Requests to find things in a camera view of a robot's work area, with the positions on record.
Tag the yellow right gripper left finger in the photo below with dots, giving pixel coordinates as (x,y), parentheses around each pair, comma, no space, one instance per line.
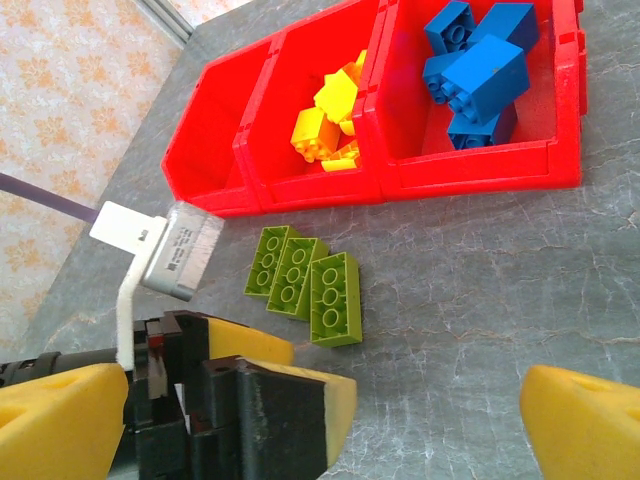
(55,430)

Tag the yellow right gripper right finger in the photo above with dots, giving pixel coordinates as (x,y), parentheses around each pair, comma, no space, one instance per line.
(590,430)

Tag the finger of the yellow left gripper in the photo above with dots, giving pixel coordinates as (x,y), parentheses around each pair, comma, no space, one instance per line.
(250,342)
(280,415)

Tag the long yellow-orange lego brick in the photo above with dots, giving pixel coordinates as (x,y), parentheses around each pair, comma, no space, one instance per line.
(345,157)

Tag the green lego brick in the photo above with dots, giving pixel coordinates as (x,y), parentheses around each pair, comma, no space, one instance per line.
(335,300)
(295,280)
(267,260)

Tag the silver camera on white mount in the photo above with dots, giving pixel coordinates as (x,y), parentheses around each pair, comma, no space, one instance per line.
(175,250)

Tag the aluminium corner post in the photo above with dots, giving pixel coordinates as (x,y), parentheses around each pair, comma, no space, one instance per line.
(167,20)

